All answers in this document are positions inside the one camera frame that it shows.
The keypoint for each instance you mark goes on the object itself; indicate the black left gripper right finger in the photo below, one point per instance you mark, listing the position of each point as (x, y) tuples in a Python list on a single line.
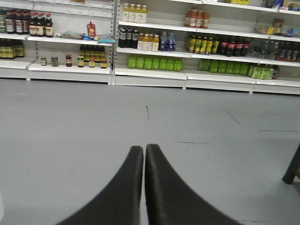
[(170, 201)]

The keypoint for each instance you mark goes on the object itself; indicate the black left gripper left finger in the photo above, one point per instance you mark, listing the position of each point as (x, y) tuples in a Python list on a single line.
[(119, 202)]

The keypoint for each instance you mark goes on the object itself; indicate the white supermarket shelving unit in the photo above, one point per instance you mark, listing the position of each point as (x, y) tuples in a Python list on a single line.
[(239, 45)]

